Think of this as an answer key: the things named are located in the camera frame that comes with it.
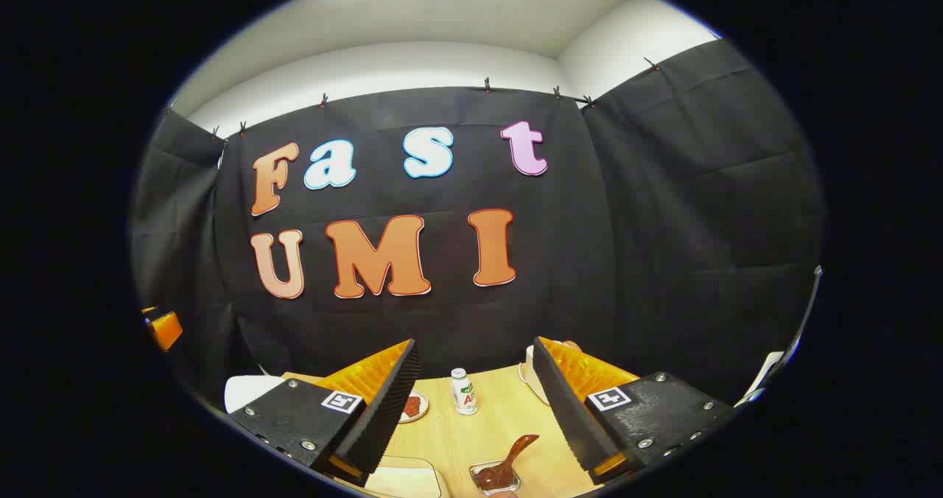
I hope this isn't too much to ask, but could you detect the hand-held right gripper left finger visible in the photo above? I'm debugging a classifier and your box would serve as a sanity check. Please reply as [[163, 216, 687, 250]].
[[228, 338, 421, 488]]

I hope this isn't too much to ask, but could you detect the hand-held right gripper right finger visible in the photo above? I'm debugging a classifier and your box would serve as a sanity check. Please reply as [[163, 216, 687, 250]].
[[532, 336, 737, 484]]

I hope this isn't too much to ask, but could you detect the brown wooden spoon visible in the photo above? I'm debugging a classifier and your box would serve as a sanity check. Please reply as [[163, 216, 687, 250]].
[[475, 434, 540, 488]]

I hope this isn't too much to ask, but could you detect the white rice cooker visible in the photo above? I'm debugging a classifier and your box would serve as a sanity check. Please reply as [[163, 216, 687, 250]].
[[225, 374, 284, 414]]

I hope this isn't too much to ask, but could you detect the clear chopstick holder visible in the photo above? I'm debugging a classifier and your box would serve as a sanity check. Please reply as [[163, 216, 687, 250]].
[[469, 463, 522, 496]]

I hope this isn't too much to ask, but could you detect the white round plate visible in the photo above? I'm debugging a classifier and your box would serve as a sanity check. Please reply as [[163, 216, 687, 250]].
[[398, 389, 430, 424]]

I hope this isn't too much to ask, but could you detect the white toaster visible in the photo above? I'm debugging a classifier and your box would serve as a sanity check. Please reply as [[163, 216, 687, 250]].
[[519, 340, 583, 407]]

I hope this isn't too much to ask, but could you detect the white drink bottle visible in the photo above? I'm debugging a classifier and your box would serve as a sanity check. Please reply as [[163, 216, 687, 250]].
[[450, 368, 478, 416]]

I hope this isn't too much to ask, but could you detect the white flat object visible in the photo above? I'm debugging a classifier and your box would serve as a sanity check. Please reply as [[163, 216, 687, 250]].
[[743, 351, 785, 404]]

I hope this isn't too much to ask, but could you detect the black backdrop cloth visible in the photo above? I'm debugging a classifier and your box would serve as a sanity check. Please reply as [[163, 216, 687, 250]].
[[131, 38, 826, 410]]

